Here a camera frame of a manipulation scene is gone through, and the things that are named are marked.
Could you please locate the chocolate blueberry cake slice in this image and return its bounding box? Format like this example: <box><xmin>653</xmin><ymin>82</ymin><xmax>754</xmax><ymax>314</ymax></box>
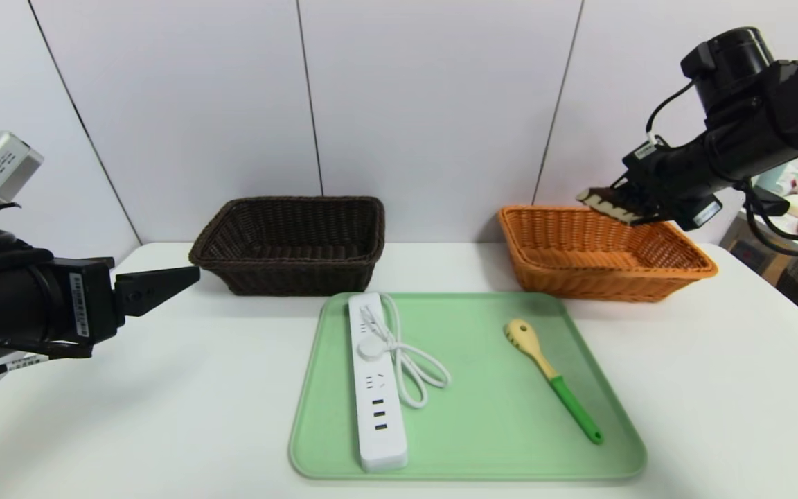
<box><xmin>576</xmin><ymin>186</ymin><xmax>649</xmax><ymax>226</ymax></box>

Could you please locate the orange wicker basket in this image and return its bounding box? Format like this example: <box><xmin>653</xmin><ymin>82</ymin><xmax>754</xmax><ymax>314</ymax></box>
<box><xmin>498</xmin><ymin>205</ymin><xmax>718</xmax><ymax>304</ymax></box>

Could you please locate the white power strip cord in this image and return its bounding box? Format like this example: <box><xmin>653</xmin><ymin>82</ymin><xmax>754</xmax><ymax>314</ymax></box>
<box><xmin>360</xmin><ymin>294</ymin><xmax>452</xmax><ymax>408</ymax></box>

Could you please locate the white power strip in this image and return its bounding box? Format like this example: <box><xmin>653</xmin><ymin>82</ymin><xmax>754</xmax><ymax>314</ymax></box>
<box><xmin>348</xmin><ymin>293</ymin><xmax>409</xmax><ymax>472</ymax></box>

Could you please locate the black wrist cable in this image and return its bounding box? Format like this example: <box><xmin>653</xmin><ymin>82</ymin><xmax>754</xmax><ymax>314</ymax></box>
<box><xmin>742</xmin><ymin>139</ymin><xmax>798</xmax><ymax>257</ymax></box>
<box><xmin>0</xmin><ymin>353</ymin><xmax>50</xmax><ymax>389</ymax></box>

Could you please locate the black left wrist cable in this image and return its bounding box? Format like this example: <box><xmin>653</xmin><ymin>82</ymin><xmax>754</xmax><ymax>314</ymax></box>
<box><xmin>0</xmin><ymin>353</ymin><xmax>50</xmax><ymax>389</ymax></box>

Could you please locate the black pouch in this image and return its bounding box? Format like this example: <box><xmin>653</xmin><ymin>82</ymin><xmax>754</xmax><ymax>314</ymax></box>
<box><xmin>752</xmin><ymin>186</ymin><xmax>788</xmax><ymax>216</ymax></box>

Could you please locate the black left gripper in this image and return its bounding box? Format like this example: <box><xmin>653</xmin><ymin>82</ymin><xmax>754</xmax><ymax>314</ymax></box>
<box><xmin>0</xmin><ymin>256</ymin><xmax>201</xmax><ymax>358</ymax></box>

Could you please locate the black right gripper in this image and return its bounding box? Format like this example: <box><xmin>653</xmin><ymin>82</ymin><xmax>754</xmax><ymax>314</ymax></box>
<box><xmin>610</xmin><ymin>135</ymin><xmax>723</xmax><ymax>232</ymax></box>

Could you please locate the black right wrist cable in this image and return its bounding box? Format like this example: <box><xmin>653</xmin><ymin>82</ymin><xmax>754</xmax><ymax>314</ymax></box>
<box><xmin>742</xmin><ymin>139</ymin><xmax>798</xmax><ymax>257</ymax></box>

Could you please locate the dark brown wicker basket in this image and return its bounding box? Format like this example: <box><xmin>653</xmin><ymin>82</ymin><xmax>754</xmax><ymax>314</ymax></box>
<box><xmin>189</xmin><ymin>196</ymin><xmax>386</xmax><ymax>297</ymax></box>

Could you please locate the yellow spork with green handle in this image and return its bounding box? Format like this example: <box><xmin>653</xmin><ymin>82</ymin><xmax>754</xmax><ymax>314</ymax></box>
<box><xmin>505</xmin><ymin>318</ymin><xmax>604</xmax><ymax>445</ymax></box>

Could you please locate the light green plastic tray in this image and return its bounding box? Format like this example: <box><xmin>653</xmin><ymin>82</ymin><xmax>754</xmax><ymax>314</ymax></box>
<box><xmin>288</xmin><ymin>292</ymin><xmax>648</xmax><ymax>481</ymax></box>

